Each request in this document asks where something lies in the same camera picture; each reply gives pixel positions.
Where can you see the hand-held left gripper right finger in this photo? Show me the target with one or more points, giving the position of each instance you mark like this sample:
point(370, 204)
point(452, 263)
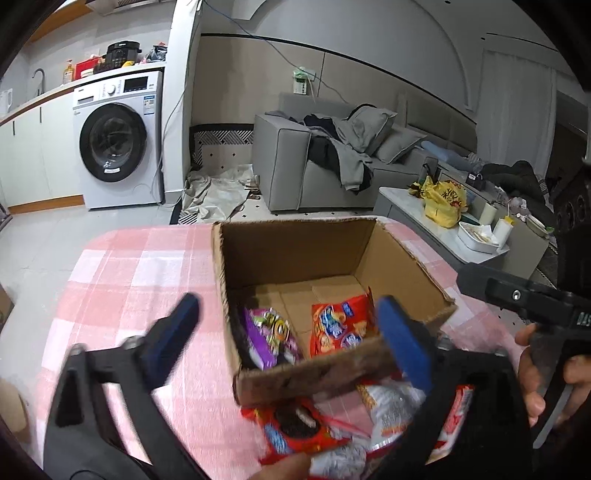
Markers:
point(401, 341)

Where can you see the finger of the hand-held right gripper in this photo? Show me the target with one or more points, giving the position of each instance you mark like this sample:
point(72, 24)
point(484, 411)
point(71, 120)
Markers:
point(498, 286)

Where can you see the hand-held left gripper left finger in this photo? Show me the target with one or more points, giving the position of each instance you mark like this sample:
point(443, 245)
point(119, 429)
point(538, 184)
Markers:
point(178, 332)

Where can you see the silver noodle snack packet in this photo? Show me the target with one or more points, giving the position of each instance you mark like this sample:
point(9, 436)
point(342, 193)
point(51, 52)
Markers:
point(450, 415)
point(337, 461)
point(392, 410)

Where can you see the cardboard box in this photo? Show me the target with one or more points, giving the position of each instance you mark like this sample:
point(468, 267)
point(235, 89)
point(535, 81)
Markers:
point(258, 249)

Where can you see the person's right hand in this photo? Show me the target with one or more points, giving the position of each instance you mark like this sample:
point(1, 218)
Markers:
point(528, 392)

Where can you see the white food container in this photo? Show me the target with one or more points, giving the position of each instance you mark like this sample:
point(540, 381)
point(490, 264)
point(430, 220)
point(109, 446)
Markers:
point(475, 240)

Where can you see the white squeeze bottle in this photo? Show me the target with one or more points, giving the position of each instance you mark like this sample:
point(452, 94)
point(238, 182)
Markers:
point(503, 230)

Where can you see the dark clothing pile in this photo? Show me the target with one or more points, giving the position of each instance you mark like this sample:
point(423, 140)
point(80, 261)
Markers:
point(521, 180)

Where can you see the pink checked tablecloth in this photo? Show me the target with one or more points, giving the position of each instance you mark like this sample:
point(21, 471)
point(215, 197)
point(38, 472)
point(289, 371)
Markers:
point(138, 277)

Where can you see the orange red snack packet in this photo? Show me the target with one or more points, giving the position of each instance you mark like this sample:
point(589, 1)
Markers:
point(332, 327)

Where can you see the white cup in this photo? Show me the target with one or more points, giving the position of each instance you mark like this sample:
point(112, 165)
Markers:
point(488, 213)

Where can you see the purple snack packet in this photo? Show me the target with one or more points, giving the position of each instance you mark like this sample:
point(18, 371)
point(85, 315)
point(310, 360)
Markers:
point(270, 337)

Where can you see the yellow plastic bag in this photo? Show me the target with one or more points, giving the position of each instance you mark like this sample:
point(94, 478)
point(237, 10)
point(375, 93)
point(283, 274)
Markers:
point(443, 203)

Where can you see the grey white coffee table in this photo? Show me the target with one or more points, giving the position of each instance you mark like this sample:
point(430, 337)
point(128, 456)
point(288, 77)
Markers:
point(415, 217)

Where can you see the white curtain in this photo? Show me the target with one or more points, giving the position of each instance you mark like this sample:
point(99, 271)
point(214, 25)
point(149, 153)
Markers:
point(517, 110)

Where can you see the red cookie packet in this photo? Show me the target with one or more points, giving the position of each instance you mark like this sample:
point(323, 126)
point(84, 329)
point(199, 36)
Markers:
point(295, 424)

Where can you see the crumpled beige floor cloth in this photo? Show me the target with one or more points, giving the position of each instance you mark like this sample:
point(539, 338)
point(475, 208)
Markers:
point(217, 194)

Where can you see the light blue blanket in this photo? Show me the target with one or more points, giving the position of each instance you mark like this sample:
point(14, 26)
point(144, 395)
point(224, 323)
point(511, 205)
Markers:
point(443, 152)

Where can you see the grey pillow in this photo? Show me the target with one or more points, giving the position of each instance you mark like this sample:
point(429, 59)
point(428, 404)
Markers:
point(399, 145)

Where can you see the grey hoodie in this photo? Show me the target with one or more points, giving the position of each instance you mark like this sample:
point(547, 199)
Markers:
point(355, 157)

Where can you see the black white patterned mat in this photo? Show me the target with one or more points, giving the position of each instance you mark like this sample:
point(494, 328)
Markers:
point(221, 138)

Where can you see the white washing machine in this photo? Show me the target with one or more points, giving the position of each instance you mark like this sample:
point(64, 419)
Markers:
point(115, 138)

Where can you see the grey sofa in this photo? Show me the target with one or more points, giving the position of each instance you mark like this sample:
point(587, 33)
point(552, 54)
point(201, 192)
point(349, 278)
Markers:
point(281, 152)

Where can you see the black garment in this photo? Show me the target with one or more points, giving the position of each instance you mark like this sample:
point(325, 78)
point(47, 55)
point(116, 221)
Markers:
point(321, 147)

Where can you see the white kitchen counter cabinet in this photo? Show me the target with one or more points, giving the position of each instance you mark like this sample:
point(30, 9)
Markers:
point(37, 152)

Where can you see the dark bag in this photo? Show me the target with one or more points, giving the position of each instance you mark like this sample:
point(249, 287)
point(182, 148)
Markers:
point(154, 54)

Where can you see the red box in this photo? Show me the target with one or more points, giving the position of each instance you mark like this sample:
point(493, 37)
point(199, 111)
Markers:
point(87, 68)

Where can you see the yellow dish soap bottle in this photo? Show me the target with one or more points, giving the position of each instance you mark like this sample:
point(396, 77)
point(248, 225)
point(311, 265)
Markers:
point(69, 73)

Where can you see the black pressure cooker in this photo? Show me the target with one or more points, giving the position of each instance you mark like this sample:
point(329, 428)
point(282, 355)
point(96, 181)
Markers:
point(117, 55)

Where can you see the curved kitchen faucet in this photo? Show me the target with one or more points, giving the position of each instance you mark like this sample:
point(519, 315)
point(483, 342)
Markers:
point(42, 81)

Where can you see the white electric kettle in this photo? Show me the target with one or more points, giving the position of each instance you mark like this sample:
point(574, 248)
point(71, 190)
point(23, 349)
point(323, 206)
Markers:
point(5, 102)

